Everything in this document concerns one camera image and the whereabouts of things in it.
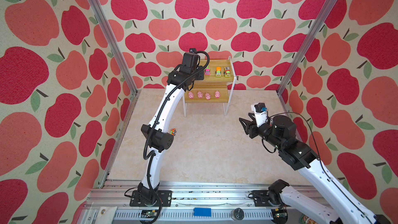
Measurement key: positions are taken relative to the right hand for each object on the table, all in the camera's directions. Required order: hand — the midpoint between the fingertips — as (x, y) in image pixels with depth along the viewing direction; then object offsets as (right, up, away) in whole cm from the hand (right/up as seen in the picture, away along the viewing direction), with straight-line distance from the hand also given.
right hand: (249, 115), depth 69 cm
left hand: (-21, +23, +12) cm, 34 cm away
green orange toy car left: (-39, -12, +27) cm, 49 cm away
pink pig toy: (-28, +11, +27) cm, 40 cm away
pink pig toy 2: (-22, +11, +25) cm, 35 cm away
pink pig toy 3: (-12, +11, +27) cm, 31 cm away
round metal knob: (-7, -40, -7) cm, 41 cm away
